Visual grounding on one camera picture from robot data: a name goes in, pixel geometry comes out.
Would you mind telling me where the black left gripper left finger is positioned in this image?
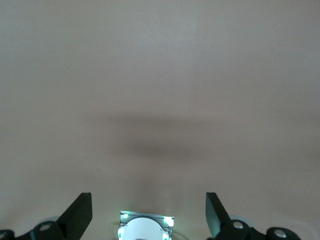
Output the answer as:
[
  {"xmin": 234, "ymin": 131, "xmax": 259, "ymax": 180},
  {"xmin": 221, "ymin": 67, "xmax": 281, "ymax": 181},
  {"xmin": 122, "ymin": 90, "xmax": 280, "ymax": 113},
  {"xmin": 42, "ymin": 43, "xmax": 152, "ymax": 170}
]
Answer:
[{"xmin": 0, "ymin": 191, "xmax": 93, "ymax": 240}]

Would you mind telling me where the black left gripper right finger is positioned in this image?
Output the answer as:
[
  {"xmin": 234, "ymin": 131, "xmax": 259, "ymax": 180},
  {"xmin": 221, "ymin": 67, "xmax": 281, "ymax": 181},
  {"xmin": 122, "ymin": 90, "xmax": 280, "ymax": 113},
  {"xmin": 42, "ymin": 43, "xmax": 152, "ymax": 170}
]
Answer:
[{"xmin": 205, "ymin": 191, "xmax": 301, "ymax": 240}]

